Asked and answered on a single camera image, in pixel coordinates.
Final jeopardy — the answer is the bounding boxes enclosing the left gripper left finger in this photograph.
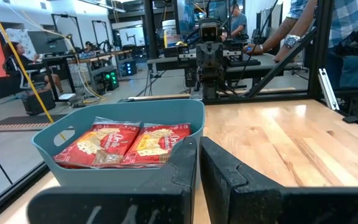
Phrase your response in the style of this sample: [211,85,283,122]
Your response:
[26,137,198,224]

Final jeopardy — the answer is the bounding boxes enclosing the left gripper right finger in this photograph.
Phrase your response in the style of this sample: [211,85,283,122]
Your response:
[199,136,358,224]

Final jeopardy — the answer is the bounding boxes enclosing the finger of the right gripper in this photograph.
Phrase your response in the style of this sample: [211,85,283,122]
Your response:
[209,42,224,68]
[196,42,211,68]

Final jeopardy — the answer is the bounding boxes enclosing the red popcorn bag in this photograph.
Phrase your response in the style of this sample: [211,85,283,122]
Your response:
[121,123,193,167]
[53,116,142,169]

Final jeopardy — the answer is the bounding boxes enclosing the black keyboard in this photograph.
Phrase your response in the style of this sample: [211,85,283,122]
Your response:
[228,55,262,68]

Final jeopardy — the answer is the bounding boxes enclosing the white plastic bucket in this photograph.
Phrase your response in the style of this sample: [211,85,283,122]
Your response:
[162,19,178,38]

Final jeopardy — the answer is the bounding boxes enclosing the black monitor pole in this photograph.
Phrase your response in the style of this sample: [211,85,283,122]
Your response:
[143,0,158,75]

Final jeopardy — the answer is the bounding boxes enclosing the grey desk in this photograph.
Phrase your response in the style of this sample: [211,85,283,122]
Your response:
[146,52,295,82]

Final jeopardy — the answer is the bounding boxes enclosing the black computer blue lights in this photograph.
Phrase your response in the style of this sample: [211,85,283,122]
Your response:
[123,60,138,77]

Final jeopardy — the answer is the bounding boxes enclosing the teal plastic basket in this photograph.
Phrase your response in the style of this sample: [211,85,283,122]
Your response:
[31,99,206,189]

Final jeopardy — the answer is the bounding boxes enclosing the silver wristwatch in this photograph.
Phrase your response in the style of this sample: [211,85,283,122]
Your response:
[283,34,301,49]

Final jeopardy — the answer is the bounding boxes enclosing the black computer green lights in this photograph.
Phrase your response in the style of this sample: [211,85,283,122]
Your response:
[99,70,120,93]

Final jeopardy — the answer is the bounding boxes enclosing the wooden top workbench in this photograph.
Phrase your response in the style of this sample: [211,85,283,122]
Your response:
[42,49,133,94]

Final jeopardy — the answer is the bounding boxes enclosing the black floor mat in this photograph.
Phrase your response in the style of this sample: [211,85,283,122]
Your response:
[0,113,70,133]

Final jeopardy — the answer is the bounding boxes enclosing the black box on floor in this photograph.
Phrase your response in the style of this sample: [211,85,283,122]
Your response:
[21,89,57,116]

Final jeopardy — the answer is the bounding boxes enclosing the black computer monitor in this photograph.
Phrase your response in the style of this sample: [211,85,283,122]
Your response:
[27,30,70,54]

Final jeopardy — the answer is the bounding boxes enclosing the white patterned panel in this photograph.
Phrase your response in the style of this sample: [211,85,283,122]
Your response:
[4,27,37,60]

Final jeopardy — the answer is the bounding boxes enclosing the black office chair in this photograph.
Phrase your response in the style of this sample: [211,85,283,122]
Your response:
[3,55,46,94]

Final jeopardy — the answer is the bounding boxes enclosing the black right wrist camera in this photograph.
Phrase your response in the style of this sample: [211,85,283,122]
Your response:
[199,17,223,44]

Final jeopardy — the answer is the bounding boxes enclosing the silver metal bracket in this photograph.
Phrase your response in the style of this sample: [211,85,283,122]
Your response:
[318,67,341,111]

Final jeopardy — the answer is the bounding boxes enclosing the yellow hanging cable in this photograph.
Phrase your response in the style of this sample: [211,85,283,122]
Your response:
[0,0,67,141]

